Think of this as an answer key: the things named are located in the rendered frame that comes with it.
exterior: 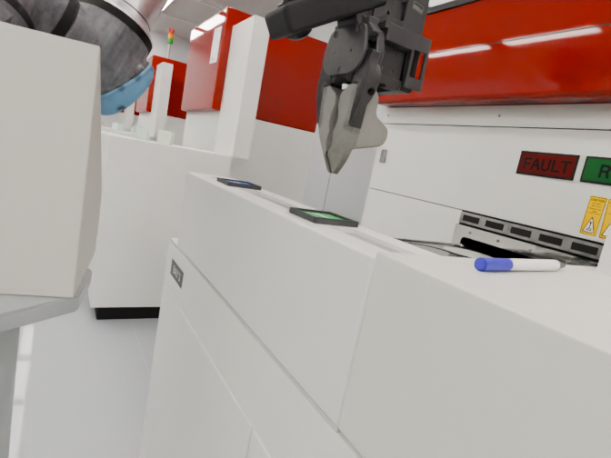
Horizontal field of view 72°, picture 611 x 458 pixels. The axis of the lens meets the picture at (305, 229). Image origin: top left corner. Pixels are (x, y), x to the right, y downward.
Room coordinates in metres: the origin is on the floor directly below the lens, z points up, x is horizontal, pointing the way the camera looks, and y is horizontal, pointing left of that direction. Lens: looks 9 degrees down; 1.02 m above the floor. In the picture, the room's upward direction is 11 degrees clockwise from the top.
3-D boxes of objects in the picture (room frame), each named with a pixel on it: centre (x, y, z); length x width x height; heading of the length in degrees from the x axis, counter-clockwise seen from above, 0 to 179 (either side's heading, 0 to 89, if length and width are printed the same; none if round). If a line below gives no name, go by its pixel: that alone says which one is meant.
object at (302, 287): (0.56, 0.05, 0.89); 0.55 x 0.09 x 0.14; 31
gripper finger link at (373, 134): (0.45, -0.04, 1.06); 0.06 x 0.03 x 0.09; 121
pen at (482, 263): (0.34, -0.18, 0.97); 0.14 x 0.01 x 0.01; 127
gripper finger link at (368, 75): (0.44, -0.02, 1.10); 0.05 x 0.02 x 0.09; 31
